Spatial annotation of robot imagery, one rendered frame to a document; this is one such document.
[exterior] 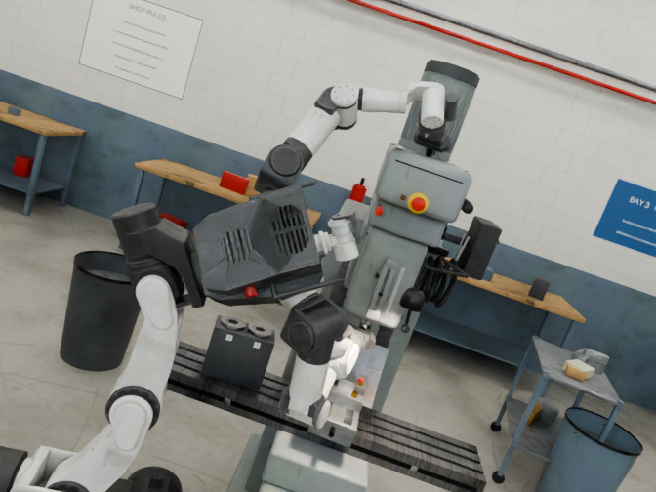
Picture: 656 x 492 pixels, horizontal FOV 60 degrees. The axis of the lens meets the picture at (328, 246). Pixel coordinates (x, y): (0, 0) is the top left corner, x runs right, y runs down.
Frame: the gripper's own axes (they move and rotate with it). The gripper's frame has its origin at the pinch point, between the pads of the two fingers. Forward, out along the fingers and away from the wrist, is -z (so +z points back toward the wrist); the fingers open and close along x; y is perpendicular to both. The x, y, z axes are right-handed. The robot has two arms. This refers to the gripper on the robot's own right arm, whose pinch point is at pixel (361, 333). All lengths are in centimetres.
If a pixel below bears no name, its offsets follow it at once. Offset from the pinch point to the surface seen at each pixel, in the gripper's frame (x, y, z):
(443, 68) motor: 9, -95, -13
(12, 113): 461, 32, -230
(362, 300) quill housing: 1.6, -14.3, 10.1
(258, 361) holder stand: 28.7, 21.5, 13.6
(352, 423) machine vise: -10.9, 24.9, 14.1
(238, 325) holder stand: 39.7, 11.9, 14.9
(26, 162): 462, 81, -259
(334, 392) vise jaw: -0.1, 21.0, 8.5
